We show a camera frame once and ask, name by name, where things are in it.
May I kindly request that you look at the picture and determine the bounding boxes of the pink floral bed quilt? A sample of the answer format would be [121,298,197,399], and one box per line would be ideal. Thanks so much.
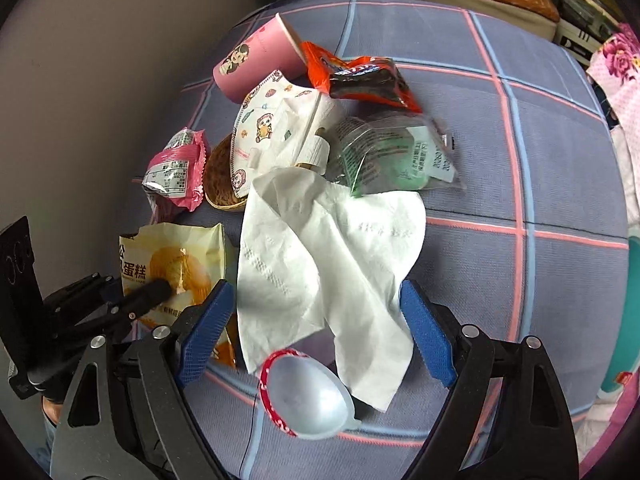
[574,22,640,478]

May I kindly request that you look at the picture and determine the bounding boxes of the brown woven coaster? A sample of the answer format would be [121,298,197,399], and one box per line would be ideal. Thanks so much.
[203,134,247,212]

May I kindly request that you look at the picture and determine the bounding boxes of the pink cartoon paper cup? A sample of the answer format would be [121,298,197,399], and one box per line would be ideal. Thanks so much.
[213,13,306,103]

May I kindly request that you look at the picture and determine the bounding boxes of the teal trash bin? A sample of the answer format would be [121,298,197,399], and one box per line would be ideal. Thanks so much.
[598,328,637,399]

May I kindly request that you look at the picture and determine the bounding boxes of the purple plaid cloth cover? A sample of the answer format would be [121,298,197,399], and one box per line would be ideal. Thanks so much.
[134,0,629,479]

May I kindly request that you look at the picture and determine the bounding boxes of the person's left hand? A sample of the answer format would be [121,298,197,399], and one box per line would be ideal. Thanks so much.
[41,396,63,426]

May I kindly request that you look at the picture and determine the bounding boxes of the white paper tissue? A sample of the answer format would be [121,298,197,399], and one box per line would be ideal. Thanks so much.
[236,168,426,412]

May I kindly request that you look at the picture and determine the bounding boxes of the clear green plastic wrapper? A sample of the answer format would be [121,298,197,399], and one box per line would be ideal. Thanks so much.
[324,112,464,197]

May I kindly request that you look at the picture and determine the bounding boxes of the white cartoon face mask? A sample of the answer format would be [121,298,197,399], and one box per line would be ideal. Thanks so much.
[230,70,345,198]

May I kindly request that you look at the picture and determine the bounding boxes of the orange snack wrapper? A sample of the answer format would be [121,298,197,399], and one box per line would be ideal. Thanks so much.
[302,41,422,113]

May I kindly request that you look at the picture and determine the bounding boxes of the white nightstand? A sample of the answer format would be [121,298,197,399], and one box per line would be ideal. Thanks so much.
[552,0,623,70]

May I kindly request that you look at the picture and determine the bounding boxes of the pink snack packet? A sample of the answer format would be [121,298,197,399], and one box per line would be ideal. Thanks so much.
[142,128,209,222]

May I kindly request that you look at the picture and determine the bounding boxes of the yellow cake wrapper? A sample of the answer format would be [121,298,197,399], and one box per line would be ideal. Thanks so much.
[119,222,238,330]

